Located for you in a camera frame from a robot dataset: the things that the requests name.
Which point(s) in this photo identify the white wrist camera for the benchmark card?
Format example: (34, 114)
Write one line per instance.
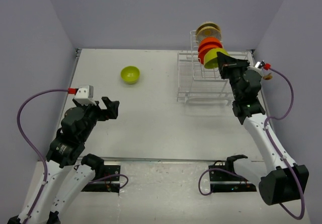
(85, 95)
(259, 67)

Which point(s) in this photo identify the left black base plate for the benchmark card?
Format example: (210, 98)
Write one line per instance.
(110, 185)

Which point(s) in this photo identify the orange bowl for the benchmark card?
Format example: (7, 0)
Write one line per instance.
(210, 41)
(204, 49)

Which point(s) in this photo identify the aluminium table edge rail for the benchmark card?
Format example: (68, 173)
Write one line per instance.
(73, 67)

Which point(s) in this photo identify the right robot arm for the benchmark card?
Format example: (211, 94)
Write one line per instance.
(282, 180)

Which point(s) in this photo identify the lime green bowl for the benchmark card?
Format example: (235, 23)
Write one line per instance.
(130, 75)
(211, 58)

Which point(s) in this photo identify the white wire dish rack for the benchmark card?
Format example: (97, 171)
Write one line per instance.
(196, 84)

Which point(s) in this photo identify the tan rear bowl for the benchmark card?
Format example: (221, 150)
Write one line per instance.
(208, 24)

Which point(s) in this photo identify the patterned white bowl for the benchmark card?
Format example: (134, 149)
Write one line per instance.
(208, 31)

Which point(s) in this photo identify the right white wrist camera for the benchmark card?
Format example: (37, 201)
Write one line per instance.
(259, 67)

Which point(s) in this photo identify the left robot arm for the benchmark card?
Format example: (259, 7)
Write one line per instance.
(54, 195)

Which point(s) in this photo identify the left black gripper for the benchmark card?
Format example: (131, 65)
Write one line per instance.
(111, 112)

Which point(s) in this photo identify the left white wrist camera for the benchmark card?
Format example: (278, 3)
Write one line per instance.
(85, 95)

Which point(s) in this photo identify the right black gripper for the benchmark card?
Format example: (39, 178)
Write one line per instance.
(226, 64)

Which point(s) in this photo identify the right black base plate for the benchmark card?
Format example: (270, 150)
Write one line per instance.
(221, 182)

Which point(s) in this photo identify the small brown object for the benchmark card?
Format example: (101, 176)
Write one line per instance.
(267, 77)

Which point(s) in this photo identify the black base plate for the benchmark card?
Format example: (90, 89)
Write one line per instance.
(221, 182)
(110, 185)

